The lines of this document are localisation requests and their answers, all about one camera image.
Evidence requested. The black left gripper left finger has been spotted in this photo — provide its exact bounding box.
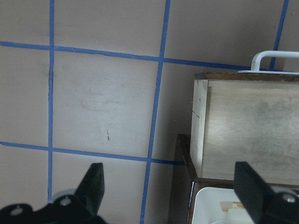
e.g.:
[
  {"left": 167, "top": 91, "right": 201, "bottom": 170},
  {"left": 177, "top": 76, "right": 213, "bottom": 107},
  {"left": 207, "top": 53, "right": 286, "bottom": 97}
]
[{"left": 75, "top": 163, "right": 104, "bottom": 216}]

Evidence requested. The white plastic tray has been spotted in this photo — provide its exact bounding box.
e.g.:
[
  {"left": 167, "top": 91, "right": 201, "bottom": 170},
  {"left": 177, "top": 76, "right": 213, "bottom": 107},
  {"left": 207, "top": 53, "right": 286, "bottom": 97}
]
[{"left": 192, "top": 186, "right": 299, "bottom": 224}]

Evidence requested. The dark brown drawer cabinet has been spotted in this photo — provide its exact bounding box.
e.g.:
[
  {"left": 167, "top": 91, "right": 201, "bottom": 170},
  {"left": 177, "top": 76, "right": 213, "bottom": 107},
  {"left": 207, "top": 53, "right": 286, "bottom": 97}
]
[{"left": 168, "top": 133, "right": 299, "bottom": 224}]

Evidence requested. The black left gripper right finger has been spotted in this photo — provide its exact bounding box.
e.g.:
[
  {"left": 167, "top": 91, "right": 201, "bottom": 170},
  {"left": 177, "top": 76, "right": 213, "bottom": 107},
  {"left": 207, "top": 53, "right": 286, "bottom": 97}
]
[{"left": 234, "top": 161, "right": 274, "bottom": 224}]

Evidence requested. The wooden drawer with white handle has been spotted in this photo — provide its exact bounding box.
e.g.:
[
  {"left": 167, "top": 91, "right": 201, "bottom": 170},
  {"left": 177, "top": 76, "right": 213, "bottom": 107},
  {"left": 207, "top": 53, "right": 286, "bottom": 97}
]
[{"left": 190, "top": 51, "right": 299, "bottom": 185}]

